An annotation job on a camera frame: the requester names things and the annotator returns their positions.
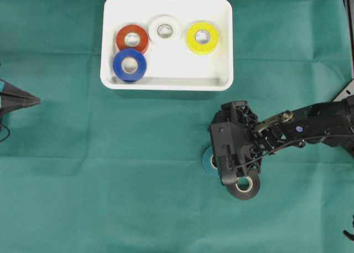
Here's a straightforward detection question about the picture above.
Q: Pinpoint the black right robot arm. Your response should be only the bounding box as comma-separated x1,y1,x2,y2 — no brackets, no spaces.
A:
203,96,353,185

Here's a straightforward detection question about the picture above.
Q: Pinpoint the white tape roll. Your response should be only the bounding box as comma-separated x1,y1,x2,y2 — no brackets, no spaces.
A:
148,14,182,44

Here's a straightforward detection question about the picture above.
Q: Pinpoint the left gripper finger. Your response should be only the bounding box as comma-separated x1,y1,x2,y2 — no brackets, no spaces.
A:
1,79,40,100
1,99,40,116

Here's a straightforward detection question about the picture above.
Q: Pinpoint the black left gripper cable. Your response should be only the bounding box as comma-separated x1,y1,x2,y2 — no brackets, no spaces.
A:
0,116,11,143

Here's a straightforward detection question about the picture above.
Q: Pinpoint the black tape roll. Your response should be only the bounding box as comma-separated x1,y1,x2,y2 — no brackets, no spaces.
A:
226,172,261,200

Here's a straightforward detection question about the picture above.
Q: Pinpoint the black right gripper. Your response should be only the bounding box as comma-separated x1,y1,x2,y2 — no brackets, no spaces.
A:
209,101,279,177

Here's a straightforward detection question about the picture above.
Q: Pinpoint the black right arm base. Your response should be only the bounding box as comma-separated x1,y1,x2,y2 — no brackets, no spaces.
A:
334,79,354,102

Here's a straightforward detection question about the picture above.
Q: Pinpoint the yellow tape roll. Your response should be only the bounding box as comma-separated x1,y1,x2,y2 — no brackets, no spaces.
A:
186,22,219,55

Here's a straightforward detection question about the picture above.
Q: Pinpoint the black frame post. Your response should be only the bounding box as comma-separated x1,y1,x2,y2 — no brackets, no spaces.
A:
343,0,354,78

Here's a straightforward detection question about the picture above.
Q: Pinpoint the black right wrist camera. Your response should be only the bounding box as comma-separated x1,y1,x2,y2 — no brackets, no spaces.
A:
209,122,248,186

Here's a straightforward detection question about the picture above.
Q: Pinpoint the green table cloth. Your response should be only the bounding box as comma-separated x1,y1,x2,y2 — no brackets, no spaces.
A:
1,0,353,252

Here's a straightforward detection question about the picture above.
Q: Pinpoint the teal green tape roll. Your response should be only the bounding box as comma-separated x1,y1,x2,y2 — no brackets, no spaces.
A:
202,146,218,177

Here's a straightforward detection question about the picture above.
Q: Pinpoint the white plastic tray case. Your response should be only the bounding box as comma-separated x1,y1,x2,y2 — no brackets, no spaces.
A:
100,0,233,91

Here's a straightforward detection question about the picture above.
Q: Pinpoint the black hook at edge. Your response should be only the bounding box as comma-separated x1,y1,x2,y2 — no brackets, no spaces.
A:
342,230,354,242

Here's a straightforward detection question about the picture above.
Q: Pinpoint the blue tape roll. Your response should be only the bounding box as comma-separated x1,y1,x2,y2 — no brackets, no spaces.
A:
113,49,147,82

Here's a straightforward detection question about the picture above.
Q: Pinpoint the red tape roll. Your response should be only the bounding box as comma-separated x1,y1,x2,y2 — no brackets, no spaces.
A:
116,24,149,54

